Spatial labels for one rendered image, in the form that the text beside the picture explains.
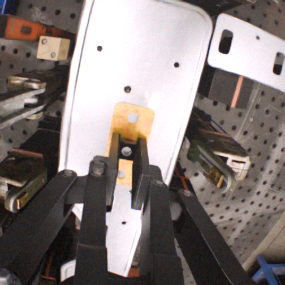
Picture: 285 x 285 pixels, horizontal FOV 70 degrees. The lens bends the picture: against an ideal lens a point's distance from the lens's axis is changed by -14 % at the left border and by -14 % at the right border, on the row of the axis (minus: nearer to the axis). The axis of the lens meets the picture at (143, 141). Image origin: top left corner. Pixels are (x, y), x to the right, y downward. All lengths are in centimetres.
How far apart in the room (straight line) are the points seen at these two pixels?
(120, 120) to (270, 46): 34
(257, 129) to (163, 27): 56
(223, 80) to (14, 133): 66
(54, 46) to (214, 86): 28
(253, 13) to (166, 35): 46
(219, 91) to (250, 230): 80
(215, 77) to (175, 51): 9
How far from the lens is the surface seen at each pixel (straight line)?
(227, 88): 45
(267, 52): 46
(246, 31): 44
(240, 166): 44
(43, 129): 67
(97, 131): 42
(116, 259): 61
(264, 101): 83
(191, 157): 44
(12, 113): 33
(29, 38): 34
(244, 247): 119
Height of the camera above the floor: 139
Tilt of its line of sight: 69 degrees down
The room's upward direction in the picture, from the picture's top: 172 degrees clockwise
